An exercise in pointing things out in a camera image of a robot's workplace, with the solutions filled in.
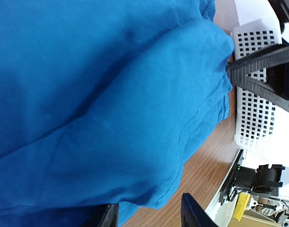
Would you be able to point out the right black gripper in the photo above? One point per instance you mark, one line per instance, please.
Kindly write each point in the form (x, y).
(275, 58)

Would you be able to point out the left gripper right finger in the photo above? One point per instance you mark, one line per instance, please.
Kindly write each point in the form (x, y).
(192, 214)

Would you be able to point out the front aluminium rail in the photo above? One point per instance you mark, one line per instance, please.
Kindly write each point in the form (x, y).
(221, 207)

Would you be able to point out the white laundry basket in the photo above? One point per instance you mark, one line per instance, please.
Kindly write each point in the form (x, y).
(255, 118)

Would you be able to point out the blue garment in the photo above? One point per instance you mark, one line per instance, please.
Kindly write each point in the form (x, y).
(104, 101)

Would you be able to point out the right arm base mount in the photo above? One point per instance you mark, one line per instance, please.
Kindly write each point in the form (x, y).
(264, 181)

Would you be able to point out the background lab clutter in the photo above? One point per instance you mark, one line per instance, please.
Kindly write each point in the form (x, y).
(273, 209)

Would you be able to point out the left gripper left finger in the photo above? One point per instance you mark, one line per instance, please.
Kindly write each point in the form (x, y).
(105, 215)

